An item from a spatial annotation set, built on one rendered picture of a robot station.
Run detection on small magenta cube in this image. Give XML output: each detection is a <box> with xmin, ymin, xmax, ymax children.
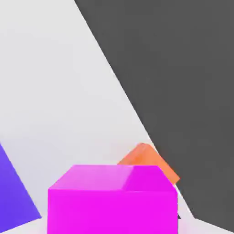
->
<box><xmin>47</xmin><ymin>164</ymin><xmax>179</xmax><ymax>234</ymax></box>

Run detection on small orange cube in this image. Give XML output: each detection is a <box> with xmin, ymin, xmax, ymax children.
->
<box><xmin>117</xmin><ymin>142</ymin><xmax>181</xmax><ymax>186</ymax></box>

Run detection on large purple box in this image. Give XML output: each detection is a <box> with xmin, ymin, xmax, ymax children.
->
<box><xmin>0</xmin><ymin>143</ymin><xmax>43</xmax><ymax>234</ymax></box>

